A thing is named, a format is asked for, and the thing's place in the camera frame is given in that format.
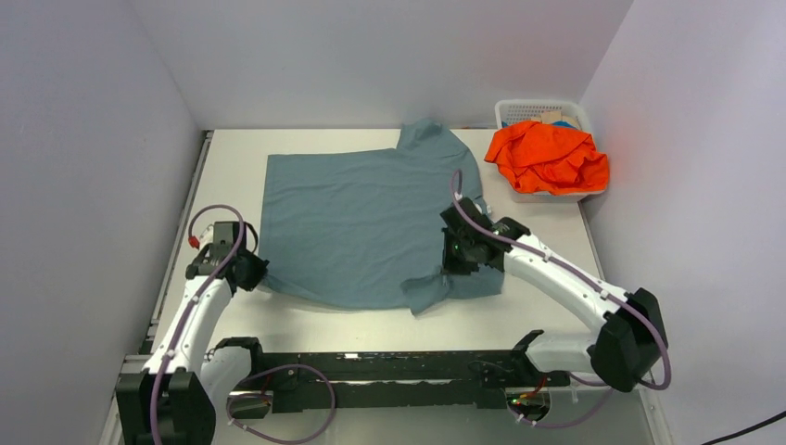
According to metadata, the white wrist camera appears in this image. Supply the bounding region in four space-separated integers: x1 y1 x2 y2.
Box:
187 224 214 250
475 204 493 216

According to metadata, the white plastic laundry basket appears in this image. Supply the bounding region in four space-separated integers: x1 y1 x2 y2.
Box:
494 99 601 204

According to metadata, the tan item in basket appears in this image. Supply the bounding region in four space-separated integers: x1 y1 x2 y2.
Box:
532 110 581 130

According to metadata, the aluminium frame rail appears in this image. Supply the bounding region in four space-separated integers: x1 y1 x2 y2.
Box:
111 347 656 398

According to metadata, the orange t shirt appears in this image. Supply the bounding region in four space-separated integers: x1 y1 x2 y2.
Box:
484 121 611 196

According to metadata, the grey-blue t shirt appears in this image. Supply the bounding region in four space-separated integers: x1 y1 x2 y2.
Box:
259 120 503 314

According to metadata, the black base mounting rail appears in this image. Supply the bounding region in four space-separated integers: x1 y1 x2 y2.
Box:
232 350 569 413

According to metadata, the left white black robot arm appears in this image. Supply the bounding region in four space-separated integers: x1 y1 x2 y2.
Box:
116 222 267 444

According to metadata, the blue garment in basket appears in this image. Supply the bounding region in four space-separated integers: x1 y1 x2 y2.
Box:
550 121 580 131

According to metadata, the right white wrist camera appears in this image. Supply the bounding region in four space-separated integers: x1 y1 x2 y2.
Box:
475 204 493 216

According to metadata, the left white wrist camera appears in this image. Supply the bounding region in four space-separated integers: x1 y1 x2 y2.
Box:
187 224 214 250

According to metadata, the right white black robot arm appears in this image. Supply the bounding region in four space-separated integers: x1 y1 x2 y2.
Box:
440 194 671 392

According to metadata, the black cable bottom right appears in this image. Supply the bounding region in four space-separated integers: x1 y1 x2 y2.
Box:
700 410 786 445

